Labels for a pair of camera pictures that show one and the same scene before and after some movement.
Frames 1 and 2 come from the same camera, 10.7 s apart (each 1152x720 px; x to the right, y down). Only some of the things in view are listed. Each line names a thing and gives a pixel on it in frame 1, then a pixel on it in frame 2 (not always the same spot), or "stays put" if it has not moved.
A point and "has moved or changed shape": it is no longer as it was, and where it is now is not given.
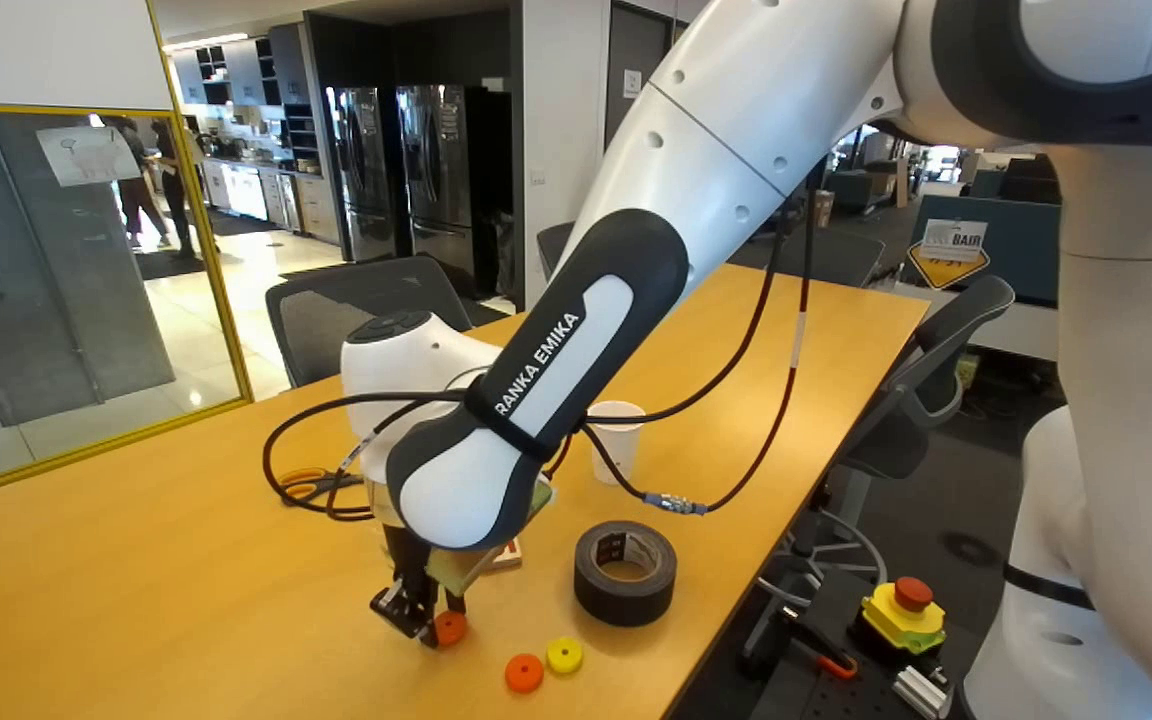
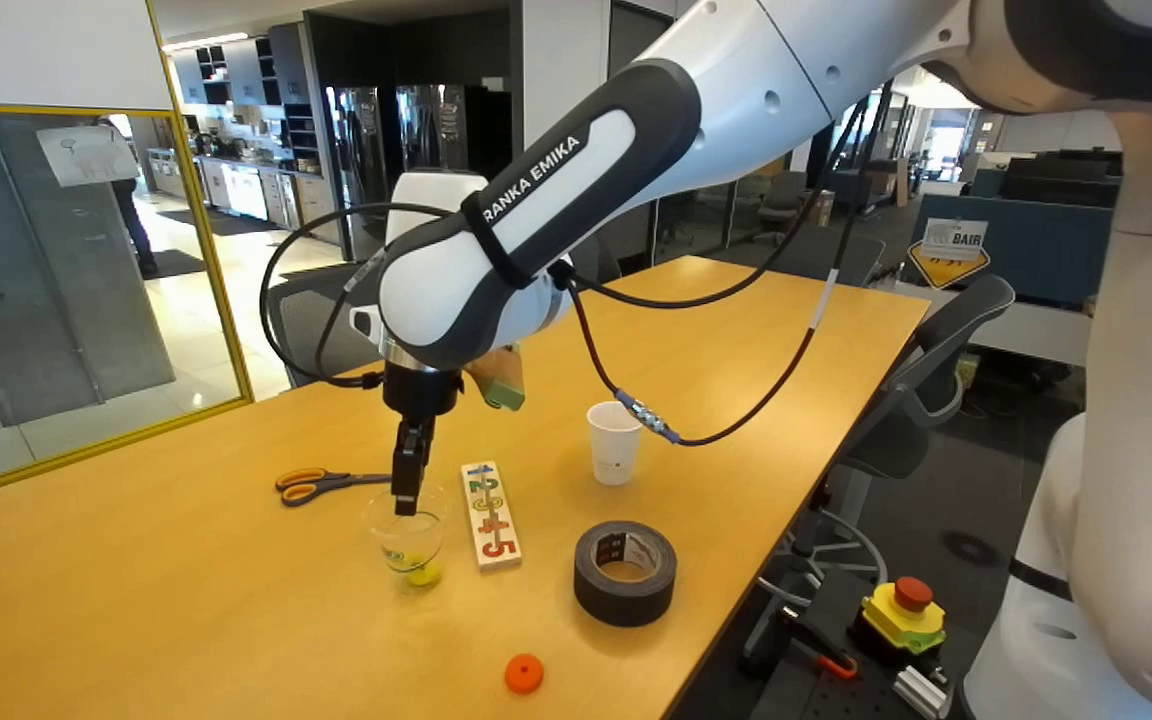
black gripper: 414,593 -> 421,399
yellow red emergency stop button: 906,615 stays put
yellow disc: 566,656 has moved or changed shape
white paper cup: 619,444 stays put
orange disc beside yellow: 526,672 stays put
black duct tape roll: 625,575 stays put
